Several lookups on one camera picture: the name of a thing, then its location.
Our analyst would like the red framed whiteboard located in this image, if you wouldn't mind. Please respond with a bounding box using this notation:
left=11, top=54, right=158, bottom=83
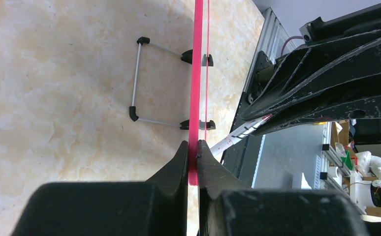
left=188, top=0, right=210, bottom=186

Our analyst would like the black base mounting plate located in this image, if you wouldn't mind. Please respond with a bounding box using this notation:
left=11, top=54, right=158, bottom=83
left=221, top=51, right=272, bottom=187

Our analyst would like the red whiteboard marker pen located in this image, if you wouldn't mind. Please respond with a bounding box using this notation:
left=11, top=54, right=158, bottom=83
left=210, top=114, right=272, bottom=156

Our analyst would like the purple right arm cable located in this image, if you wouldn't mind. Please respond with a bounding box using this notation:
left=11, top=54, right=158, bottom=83
left=280, top=35, right=305, bottom=57

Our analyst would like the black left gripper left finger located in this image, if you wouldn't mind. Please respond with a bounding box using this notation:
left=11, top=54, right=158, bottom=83
left=13, top=141, right=188, bottom=236

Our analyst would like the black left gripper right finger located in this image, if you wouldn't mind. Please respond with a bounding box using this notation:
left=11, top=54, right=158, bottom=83
left=196, top=140, right=368, bottom=236

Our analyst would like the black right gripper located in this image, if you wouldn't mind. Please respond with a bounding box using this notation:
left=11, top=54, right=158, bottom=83
left=241, top=3, right=381, bottom=121

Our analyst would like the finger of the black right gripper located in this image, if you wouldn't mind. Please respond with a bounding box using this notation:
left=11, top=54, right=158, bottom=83
left=252, top=95, right=381, bottom=136

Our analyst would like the metal whiteboard stand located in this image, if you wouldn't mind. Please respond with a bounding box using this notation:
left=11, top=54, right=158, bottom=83
left=128, top=36, right=217, bottom=132

